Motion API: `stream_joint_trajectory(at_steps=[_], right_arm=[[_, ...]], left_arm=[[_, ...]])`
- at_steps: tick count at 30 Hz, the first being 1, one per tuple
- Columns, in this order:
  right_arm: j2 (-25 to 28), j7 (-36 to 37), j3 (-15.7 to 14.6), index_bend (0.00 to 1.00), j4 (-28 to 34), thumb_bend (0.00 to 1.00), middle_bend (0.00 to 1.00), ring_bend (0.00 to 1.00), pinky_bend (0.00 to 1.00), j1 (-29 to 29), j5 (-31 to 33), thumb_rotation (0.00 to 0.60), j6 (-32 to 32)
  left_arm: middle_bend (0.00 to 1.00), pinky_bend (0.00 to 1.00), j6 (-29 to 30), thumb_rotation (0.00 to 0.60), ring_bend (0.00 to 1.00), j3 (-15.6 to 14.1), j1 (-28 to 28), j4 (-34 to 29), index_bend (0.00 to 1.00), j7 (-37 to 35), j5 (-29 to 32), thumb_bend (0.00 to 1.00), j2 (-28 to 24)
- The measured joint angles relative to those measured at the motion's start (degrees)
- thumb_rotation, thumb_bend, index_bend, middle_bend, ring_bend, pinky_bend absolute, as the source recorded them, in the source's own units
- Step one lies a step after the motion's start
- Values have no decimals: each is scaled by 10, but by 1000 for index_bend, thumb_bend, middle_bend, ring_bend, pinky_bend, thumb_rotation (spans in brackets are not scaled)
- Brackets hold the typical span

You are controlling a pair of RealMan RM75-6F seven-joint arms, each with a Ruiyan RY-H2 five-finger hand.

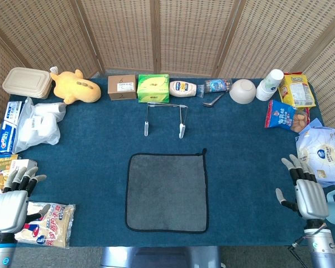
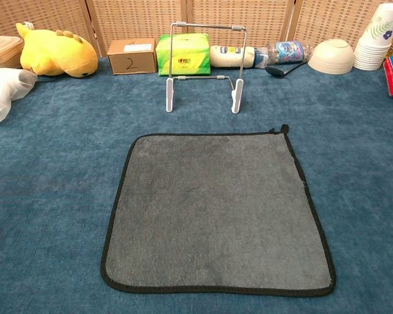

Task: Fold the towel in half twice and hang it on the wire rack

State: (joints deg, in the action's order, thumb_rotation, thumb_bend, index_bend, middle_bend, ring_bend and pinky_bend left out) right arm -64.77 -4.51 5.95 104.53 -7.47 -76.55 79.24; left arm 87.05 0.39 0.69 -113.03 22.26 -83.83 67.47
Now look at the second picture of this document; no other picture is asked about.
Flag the blue and grey towel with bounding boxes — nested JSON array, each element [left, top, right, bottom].
[[100, 124, 337, 297]]

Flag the cream mayonnaise bottle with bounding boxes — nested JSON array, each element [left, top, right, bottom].
[[210, 44, 259, 69]]

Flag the clear plastic water bottle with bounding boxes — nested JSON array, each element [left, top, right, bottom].
[[253, 40, 314, 69]]

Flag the yellow plush dinosaur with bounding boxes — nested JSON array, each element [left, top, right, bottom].
[[15, 22, 99, 79]]

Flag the green tissue pack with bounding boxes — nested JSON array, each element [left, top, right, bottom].
[[155, 33, 212, 77]]

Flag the dark spoon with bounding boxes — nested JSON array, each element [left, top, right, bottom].
[[265, 61, 309, 79]]

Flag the small cardboard box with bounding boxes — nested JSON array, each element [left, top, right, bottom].
[[107, 38, 157, 76]]

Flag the blue carpet table cover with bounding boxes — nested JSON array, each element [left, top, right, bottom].
[[0, 56, 393, 314]]

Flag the woven folding screen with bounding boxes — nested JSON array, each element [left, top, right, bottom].
[[0, 0, 393, 59]]

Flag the beige upturned bowl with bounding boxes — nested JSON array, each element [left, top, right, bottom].
[[307, 38, 354, 75]]

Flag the white plastic bag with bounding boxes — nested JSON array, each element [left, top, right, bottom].
[[0, 67, 39, 125]]

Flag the stack of white paper cups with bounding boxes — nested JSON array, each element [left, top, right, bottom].
[[352, 3, 393, 71]]

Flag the beige lidded food container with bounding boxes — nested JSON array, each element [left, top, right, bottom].
[[0, 34, 24, 69]]

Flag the metal wire stand white feet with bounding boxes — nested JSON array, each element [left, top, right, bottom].
[[165, 21, 249, 114]]

